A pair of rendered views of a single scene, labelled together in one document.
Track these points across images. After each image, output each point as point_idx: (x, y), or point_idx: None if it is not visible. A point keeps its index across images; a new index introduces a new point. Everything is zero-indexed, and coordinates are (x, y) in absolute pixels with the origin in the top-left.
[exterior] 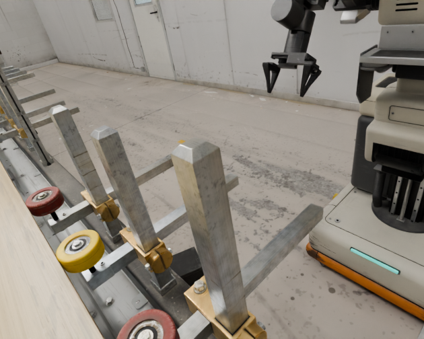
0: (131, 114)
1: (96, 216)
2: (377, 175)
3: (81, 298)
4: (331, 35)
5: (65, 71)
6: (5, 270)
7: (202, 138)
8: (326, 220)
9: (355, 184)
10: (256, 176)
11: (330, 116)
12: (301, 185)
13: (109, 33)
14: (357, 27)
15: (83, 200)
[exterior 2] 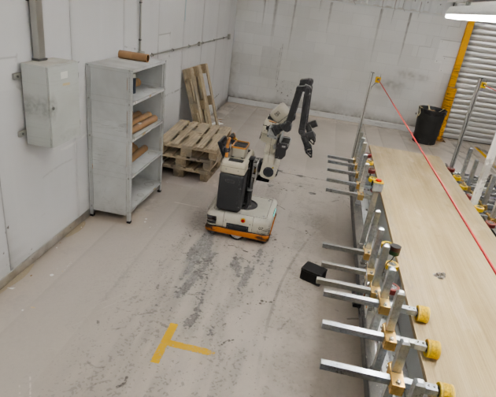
0: None
1: (358, 212)
2: (250, 194)
3: (372, 214)
4: (34, 182)
5: None
6: (386, 183)
7: (141, 338)
8: (265, 218)
9: (240, 209)
10: (205, 276)
11: (72, 252)
12: (205, 254)
13: None
14: (50, 165)
15: (358, 218)
